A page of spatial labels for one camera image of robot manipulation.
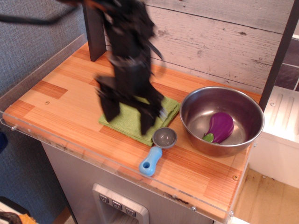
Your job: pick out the stainless steel bowl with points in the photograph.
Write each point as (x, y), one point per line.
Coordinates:
(197, 108)

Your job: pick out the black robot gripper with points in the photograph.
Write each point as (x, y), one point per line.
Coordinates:
(131, 86)

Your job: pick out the silver dispenser button panel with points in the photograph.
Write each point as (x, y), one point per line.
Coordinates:
(116, 206)

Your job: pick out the orange black object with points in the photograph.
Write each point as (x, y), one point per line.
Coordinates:
(13, 218)

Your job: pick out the white tray unit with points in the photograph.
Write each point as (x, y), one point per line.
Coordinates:
(277, 152)

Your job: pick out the green folded cloth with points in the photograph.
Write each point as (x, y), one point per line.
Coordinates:
(128, 121)

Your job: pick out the dark frame post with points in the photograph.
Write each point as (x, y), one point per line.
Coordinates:
(280, 55)
(95, 32)

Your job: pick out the clear acrylic edge guard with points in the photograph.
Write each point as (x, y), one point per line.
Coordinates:
(58, 107)

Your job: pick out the grey toy kitchen cabinet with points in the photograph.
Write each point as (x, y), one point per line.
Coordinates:
(77, 178)

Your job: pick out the dark right frame post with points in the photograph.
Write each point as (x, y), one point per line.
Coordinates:
(280, 55)

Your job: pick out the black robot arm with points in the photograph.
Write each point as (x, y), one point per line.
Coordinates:
(129, 32)

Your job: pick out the purple toy eggplant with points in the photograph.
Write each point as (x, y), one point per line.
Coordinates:
(221, 126)

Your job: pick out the dark left frame post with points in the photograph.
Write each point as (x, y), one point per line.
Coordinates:
(95, 32)

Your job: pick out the blue grey toy scoop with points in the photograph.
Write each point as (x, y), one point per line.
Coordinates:
(163, 138)

